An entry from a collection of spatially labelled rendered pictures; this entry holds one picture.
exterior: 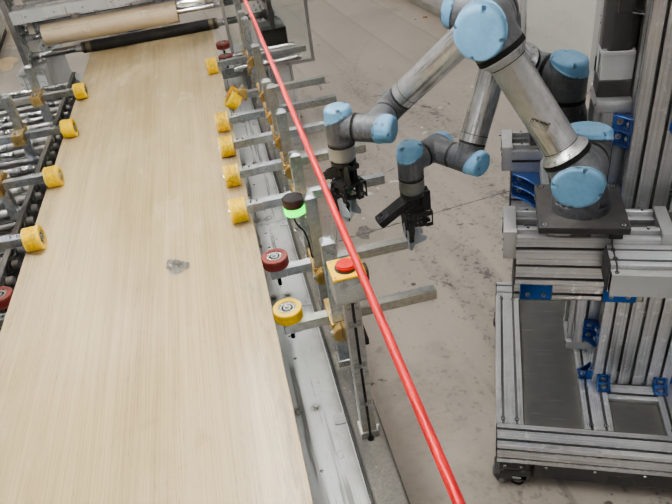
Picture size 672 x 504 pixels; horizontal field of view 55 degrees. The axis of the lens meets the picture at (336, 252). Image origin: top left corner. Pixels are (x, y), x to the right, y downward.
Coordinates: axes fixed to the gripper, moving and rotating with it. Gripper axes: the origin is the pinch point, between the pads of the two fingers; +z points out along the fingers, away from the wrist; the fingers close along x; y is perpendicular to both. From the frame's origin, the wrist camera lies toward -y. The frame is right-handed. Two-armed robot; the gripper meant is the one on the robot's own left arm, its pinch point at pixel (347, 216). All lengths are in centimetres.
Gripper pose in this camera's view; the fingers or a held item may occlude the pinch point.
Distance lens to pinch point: 189.8
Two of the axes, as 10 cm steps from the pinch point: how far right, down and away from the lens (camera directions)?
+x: 8.4, -4.0, 3.8
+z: 1.2, 8.1, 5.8
